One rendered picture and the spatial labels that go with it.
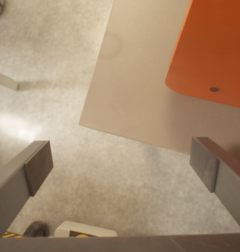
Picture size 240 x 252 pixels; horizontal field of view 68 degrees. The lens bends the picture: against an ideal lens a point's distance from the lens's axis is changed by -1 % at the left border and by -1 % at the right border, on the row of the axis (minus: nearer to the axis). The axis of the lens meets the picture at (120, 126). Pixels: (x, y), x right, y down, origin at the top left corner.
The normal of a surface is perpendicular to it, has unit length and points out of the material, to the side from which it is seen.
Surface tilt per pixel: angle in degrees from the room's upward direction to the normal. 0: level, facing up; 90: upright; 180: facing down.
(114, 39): 0
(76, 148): 0
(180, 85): 90
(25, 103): 0
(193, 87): 90
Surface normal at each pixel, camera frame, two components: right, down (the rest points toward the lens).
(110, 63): -0.12, -0.11
